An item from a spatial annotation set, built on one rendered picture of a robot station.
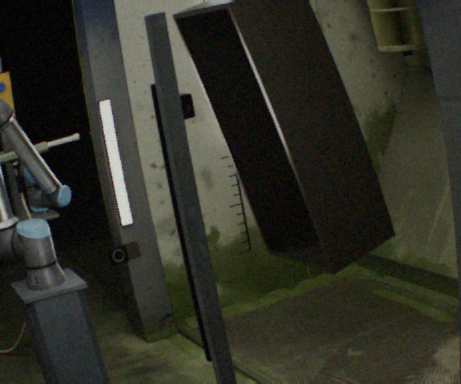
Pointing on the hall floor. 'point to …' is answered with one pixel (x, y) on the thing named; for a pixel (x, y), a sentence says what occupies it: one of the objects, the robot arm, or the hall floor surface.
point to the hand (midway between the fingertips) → (19, 162)
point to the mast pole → (188, 196)
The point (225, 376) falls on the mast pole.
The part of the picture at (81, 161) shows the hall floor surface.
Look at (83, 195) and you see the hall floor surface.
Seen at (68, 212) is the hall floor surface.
